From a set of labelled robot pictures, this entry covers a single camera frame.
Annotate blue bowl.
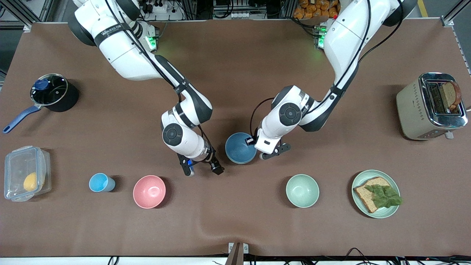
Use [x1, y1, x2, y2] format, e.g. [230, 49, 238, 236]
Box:
[225, 132, 258, 165]

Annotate pink bowl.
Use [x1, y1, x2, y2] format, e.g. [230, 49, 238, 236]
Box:
[133, 175, 166, 209]

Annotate pale green bowl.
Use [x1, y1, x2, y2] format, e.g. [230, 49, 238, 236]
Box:
[286, 174, 320, 208]

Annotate brown table cloth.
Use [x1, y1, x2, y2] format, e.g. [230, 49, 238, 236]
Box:
[0, 19, 471, 257]

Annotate light blue cup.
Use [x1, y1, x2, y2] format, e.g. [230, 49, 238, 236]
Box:
[89, 173, 116, 192]

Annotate brown bread slice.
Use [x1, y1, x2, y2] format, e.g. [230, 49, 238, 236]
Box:
[353, 177, 391, 214]

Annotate green lettuce leaf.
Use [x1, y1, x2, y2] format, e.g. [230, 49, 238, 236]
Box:
[364, 184, 403, 209]

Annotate pale green plate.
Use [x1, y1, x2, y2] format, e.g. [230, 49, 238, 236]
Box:
[351, 170, 401, 219]

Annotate beige chrome toaster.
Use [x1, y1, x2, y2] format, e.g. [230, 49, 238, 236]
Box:
[396, 72, 468, 141]

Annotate orange snack bags pile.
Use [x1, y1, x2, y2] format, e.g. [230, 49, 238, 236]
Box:
[293, 0, 341, 20]

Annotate white power strip black plugs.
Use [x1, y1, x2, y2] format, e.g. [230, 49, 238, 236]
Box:
[142, 0, 184, 21]

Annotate glass pot lid blue knob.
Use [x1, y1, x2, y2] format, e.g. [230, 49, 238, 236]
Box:
[30, 74, 69, 106]

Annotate yellow lemon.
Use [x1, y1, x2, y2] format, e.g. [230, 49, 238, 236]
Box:
[23, 172, 38, 192]

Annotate clear plastic lidded container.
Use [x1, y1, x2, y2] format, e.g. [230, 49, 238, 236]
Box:
[4, 146, 52, 202]

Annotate brown toast slice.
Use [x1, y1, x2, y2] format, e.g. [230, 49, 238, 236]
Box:
[440, 81, 462, 111]

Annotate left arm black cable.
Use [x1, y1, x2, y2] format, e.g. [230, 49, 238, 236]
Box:
[249, 0, 409, 137]

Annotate metal table edge bracket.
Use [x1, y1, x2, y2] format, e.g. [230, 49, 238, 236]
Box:
[228, 242, 249, 254]

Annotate black pot blue handle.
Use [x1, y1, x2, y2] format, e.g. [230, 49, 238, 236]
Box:
[3, 73, 79, 134]

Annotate aluminium frame profile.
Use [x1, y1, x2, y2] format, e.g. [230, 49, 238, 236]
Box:
[440, 0, 471, 27]
[0, 0, 56, 33]

